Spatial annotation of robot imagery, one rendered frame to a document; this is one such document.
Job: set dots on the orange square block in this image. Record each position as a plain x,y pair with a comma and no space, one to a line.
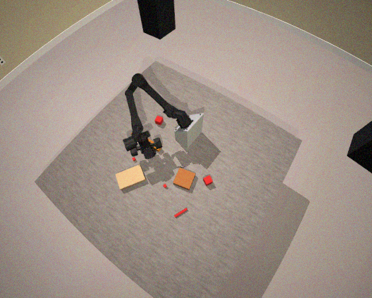
184,178

